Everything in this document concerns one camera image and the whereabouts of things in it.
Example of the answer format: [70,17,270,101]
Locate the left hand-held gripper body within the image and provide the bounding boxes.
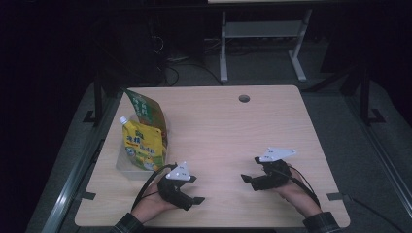
[156,161,195,212]

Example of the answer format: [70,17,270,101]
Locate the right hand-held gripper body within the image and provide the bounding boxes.
[250,147,297,192]

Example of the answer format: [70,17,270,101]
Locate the yellow spouted pouch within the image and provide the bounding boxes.
[118,116,168,172]

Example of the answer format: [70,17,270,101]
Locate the clear plastic container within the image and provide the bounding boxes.
[115,113,170,181]

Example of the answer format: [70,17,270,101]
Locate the green and red snack packet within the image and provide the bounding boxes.
[124,88,169,148]

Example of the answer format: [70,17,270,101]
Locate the person's left hand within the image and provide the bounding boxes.
[130,180,179,225]

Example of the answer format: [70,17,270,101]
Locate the black metal stand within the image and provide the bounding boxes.
[342,67,387,127]
[82,73,105,127]

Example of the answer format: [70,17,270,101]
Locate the right hand-held gripper cable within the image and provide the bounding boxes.
[285,164,322,209]

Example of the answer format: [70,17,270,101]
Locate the aluminium rail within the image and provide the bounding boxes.
[343,96,412,212]
[41,93,124,233]

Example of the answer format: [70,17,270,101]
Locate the thin black floor cable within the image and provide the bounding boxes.
[342,193,406,233]

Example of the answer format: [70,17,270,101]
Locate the black floor cables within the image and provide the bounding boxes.
[154,34,225,87]

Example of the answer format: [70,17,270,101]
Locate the white metal desk frame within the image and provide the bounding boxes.
[219,9,314,83]

